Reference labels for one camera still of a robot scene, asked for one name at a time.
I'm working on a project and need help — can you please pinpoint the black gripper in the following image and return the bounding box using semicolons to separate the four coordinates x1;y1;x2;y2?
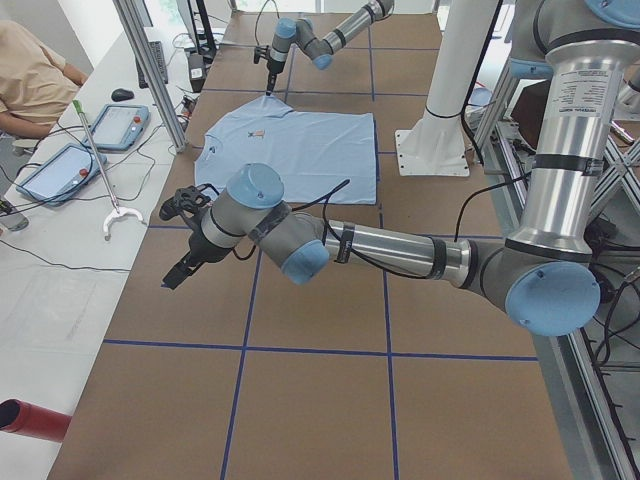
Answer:
163;230;231;289
266;47;286;96

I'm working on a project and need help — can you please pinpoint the light blue t-shirt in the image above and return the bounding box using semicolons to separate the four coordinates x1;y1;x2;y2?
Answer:
194;96;377;205

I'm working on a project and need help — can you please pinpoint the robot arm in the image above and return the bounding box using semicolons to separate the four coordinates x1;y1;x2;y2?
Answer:
253;0;395;96
132;17;510;351

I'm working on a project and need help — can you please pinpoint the black power adapter box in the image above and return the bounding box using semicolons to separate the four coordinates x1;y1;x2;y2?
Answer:
187;52;206;93

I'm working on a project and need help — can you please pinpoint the white reacher grabber stick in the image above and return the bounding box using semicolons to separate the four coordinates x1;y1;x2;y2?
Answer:
72;100;145;241

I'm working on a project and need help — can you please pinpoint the black keyboard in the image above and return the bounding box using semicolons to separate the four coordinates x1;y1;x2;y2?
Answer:
136;40;167;90

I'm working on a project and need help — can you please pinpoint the black computer mouse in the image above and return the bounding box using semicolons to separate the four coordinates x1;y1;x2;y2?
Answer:
111;88;135;102

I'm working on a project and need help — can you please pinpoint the near blue teach pendant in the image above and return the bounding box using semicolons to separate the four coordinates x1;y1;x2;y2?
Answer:
16;143;107;205

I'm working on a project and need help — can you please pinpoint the blue teach pendant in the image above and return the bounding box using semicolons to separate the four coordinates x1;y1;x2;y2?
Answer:
16;143;107;205
90;104;150;152

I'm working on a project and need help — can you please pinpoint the far blue teach pendant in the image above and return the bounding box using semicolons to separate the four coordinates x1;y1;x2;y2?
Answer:
90;104;150;152

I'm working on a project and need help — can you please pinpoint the red cylinder bottle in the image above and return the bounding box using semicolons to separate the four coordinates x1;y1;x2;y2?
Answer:
1;399;72;443

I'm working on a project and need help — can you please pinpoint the seated person beige shirt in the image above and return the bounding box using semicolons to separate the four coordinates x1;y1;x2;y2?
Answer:
1;20;88;139

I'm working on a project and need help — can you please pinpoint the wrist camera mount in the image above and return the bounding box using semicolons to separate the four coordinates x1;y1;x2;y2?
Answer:
253;45;269;64
159;186;211;226

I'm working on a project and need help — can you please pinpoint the aluminium frame post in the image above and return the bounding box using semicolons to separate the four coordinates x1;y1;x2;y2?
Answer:
113;0;186;153

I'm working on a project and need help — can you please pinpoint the white camera pedestal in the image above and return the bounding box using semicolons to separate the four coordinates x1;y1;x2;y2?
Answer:
395;0;502;177

